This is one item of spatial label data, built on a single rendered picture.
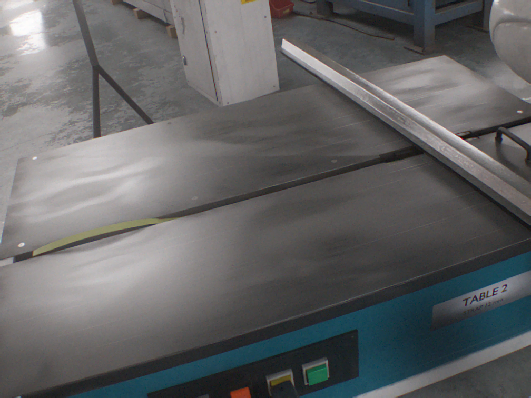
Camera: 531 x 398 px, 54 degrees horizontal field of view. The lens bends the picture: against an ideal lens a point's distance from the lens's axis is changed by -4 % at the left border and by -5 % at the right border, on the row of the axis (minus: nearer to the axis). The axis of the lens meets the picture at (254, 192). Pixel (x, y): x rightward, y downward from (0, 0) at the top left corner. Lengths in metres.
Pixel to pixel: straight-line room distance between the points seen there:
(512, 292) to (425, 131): 0.28
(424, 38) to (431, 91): 2.29
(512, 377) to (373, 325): 0.87
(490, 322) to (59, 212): 0.64
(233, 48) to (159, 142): 1.79
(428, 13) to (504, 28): 2.75
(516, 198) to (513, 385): 0.81
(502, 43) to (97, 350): 0.52
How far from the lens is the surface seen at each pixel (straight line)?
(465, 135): 0.91
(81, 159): 0.99
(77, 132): 2.96
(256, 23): 2.76
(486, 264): 0.68
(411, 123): 0.89
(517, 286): 0.76
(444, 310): 0.70
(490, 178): 0.77
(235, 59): 2.75
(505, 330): 0.82
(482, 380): 1.47
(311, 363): 0.65
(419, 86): 1.07
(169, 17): 4.21
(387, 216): 0.72
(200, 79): 2.95
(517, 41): 0.55
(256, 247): 0.68
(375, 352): 0.70
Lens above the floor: 1.17
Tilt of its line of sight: 34 degrees down
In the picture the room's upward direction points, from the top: 9 degrees counter-clockwise
